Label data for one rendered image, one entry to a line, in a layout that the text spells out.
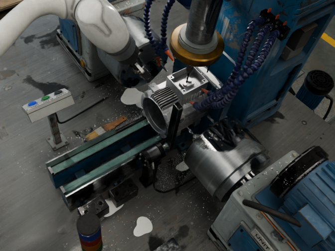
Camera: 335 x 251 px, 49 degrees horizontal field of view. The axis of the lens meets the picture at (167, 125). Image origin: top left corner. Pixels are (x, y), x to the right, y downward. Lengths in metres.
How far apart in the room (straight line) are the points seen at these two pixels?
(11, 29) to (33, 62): 0.91
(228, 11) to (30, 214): 1.03
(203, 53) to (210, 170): 0.38
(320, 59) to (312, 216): 2.62
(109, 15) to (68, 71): 0.91
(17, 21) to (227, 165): 0.73
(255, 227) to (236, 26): 0.69
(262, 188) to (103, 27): 0.65
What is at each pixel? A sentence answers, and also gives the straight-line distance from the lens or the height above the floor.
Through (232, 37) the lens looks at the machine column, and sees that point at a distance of 1.40.
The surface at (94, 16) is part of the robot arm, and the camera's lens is 0.95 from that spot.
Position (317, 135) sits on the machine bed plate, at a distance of 1.85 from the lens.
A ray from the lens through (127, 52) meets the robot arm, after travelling 1.07.
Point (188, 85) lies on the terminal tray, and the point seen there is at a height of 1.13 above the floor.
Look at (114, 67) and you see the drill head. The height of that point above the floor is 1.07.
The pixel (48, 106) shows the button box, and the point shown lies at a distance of 1.38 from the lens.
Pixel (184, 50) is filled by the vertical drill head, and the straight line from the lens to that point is 1.20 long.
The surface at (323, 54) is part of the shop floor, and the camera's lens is 3.60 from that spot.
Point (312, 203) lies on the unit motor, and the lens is 1.02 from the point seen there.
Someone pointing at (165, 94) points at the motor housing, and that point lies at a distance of 1.36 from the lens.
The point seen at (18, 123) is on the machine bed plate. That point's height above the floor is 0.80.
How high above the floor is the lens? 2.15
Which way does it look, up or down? 55 degrees down
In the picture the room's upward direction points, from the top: 12 degrees clockwise
